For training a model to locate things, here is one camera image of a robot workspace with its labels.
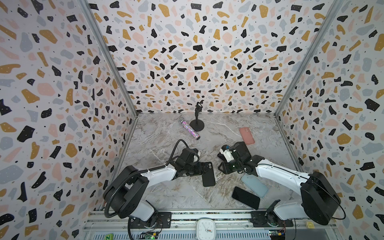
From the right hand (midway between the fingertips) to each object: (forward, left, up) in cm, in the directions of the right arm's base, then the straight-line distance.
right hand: (218, 164), depth 84 cm
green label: (-34, +51, -5) cm, 61 cm away
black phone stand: (+35, +13, -8) cm, 38 cm away
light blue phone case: (-8, -22, -8) cm, 24 cm away
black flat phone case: (-3, -8, +20) cm, 22 cm away
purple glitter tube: (+30, +19, -7) cm, 36 cm away
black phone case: (-5, +5, -9) cm, 12 cm away
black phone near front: (-15, -15, -10) cm, 24 cm away
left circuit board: (-33, +33, -8) cm, 47 cm away
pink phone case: (+28, -24, -11) cm, 39 cm away
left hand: (-2, +6, -1) cm, 7 cm away
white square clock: (-30, +7, -5) cm, 31 cm away
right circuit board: (-31, -27, -10) cm, 43 cm away
